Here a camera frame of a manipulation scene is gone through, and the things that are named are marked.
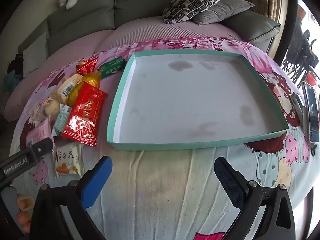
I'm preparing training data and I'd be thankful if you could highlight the yellow cake packet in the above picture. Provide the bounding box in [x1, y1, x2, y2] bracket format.
[67, 71, 102, 107]

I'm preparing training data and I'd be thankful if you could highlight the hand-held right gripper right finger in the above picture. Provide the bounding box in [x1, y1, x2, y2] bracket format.
[214, 156, 297, 240]

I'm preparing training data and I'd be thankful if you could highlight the black upright device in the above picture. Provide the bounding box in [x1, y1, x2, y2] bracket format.
[291, 80, 320, 143]

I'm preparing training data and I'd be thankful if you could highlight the black metal rack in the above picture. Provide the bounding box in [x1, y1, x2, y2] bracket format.
[281, 30, 320, 85]

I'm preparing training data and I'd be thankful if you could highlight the pale green white packet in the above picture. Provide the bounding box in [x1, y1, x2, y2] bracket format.
[54, 104, 72, 133]

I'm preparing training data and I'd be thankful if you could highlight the white steamed cake packet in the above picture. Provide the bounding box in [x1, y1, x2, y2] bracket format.
[44, 97, 62, 120]

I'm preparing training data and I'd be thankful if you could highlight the pale grey cushion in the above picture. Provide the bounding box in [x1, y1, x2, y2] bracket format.
[22, 31, 48, 78]

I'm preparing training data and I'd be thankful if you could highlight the person's left hand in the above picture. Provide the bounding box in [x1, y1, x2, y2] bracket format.
[16, 194, 35, 233]

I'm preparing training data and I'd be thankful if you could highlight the grey quilted pillow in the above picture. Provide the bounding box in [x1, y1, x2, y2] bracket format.
[192, 0, 255, 25]

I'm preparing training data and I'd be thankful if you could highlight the black white patterned pillow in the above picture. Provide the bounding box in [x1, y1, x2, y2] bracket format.
[162, 0, 228, 24]

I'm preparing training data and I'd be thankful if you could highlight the white orange snack packet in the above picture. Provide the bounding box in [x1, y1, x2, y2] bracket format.
[54, 142, 84, 179]

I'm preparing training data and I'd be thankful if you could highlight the grey green sofa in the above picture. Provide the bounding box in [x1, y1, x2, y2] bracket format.
[0, 0, 282, 120]

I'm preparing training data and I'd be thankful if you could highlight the pink ribbed sofa cover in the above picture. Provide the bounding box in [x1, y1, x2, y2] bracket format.
[4, 17, 240, 120]

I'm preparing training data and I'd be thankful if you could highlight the pink snack packet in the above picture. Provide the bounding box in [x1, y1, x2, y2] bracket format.
[26, 119, 54, 147]

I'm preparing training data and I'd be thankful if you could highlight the cream bread packet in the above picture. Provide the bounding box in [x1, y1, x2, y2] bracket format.
[54, 74, 83, 104]

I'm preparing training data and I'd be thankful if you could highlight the green snack packet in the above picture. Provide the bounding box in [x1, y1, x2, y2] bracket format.
[99, 56, 127, 78]

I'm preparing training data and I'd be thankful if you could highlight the dark cloth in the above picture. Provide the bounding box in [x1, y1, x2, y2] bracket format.
[7, 54, 24, 77]

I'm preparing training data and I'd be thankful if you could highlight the printed cartoon blanket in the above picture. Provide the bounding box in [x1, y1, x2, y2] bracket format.
[9, 37, 313, 240]

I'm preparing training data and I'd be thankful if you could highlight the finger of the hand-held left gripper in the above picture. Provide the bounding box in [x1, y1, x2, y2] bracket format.
[26, 138, 55, 165]

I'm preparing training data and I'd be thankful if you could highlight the teal shallow tray box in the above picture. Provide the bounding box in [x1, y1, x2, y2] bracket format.
[107, 49, 289, 151]

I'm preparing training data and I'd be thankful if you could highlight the small red snack packet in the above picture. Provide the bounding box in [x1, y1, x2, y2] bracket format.
[76, 56, 99, 76]

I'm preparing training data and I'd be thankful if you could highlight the large red foil packet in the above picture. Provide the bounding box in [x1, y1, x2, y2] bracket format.
[62, 81, 108, 147]

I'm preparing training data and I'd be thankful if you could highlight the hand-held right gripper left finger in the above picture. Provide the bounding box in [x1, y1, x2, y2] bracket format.
[29, 156, 113, 240]

